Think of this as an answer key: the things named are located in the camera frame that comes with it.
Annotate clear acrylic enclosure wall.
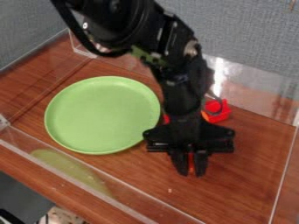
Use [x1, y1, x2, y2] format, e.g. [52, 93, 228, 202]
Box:
[0, 33, 299, 224]

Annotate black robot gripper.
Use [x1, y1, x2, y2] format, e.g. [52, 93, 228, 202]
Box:
[144, 69, 235, 177]

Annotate red plastic block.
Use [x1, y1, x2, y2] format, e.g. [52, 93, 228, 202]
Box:
[163, 99, 231, 124]

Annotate green round plate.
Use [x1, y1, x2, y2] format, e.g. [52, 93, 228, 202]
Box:
[44, 76, 160, 155]

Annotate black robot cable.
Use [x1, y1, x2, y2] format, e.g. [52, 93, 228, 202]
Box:
[49, 0, 130, 59]

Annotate orange toy carrot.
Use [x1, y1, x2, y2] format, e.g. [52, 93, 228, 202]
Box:
[190, 111, 208, 174]

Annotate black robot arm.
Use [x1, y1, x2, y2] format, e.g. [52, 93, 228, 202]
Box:
[51, 0, 235, 177]

